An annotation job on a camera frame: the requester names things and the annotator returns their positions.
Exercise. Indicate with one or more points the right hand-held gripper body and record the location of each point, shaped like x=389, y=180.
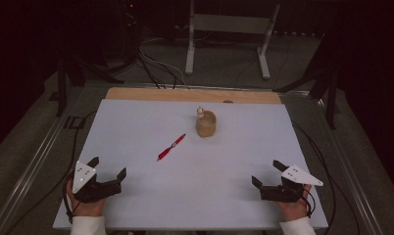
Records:
x=288, y=189

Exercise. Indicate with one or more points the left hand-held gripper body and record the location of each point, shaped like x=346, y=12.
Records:
x=97, y=191

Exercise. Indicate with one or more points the person's right hand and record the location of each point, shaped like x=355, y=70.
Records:
x=294, y=209

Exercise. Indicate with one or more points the wooden table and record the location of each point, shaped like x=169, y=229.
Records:
x=172, y=94

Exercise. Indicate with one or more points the person's left hand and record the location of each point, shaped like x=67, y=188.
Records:
x=85, y=209

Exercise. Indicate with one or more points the white table board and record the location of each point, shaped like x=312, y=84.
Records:
x=191, y=189

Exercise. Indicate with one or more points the aluminium floor rail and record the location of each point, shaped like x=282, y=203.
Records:
x=348, y=163
x=31, y=169

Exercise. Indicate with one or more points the black tripod stand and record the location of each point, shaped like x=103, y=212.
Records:
x=330, y=94
x=62, y=75

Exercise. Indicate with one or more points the white metal stand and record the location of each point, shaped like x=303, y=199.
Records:
x=229, y=23

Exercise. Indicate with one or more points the beige pen holder with figurine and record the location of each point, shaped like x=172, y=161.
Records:
x=206, y=125

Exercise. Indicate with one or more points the red pen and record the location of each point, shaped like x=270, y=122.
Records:
x=171, y=147

